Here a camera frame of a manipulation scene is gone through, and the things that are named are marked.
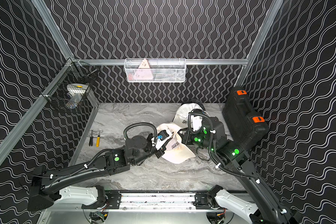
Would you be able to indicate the cream cap with text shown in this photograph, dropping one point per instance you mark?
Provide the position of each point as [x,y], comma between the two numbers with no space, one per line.
[176,152]

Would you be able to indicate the aluminium frame post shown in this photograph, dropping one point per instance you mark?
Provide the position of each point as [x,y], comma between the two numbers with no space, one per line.
[259,40]
[53,28]

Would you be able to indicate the aluminium frame post left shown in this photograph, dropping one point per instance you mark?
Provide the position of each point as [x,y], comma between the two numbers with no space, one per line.
[53,28]

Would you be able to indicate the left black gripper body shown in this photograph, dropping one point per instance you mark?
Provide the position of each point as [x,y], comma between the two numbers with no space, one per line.
[159,146]

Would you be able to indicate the black wire basket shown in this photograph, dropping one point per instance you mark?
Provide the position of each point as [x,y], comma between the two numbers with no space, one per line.
[79,73]

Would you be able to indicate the pink triangle card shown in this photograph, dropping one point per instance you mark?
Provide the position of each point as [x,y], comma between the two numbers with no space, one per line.
[143,73]

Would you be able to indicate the white cap at back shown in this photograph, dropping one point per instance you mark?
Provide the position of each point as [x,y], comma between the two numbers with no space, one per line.
[181,116]

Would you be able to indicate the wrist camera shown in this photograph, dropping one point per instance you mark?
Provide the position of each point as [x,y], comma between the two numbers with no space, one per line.
[161,141]
[196,123]

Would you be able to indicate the aluminium left side rail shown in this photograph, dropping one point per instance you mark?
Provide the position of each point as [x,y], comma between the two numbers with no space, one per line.
[25,122]

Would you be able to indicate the aluminium back crossbar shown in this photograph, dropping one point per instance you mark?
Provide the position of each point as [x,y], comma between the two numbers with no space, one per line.
[169,61]

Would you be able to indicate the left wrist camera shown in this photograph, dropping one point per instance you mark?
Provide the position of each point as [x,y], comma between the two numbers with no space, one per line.
[161,141]

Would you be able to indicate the aluminium frame post right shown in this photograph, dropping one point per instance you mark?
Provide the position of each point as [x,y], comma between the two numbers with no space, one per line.
[259,40]

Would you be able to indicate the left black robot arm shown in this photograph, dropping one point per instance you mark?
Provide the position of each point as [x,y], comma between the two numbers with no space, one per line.
[47,185]

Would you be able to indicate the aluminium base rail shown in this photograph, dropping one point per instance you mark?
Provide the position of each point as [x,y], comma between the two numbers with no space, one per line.
[151,200]

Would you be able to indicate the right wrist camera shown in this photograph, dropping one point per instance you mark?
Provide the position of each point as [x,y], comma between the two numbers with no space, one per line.
[196,123]

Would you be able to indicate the black tool case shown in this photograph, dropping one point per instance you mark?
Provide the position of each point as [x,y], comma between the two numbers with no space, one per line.
[246,126]

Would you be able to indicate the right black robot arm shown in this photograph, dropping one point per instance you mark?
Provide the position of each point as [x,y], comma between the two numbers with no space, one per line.
[228,156]

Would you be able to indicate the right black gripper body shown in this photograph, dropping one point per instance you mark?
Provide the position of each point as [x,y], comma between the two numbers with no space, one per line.
[189,140]

